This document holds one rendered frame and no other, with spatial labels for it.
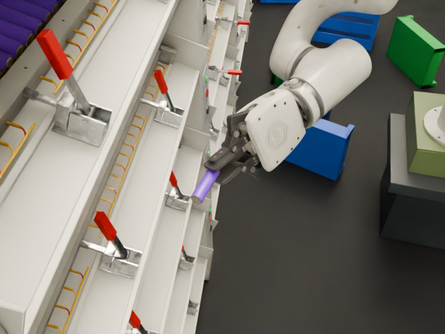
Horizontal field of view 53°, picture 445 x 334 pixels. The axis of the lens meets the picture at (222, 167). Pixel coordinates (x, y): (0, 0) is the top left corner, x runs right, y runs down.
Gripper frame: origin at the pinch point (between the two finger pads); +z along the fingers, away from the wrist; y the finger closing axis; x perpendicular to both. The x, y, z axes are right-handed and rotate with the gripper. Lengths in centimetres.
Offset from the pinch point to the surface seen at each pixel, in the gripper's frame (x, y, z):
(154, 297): 3.1, 12.9, 19.1
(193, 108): 22.2, -0.2, -9.6
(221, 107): 61, 23, -35
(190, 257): 22.4, 27.9, 6.8
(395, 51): 81, 67, -141
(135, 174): 0.9, -7.5, 11.5
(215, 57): 50, 5, -34
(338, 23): 105, 49, -135
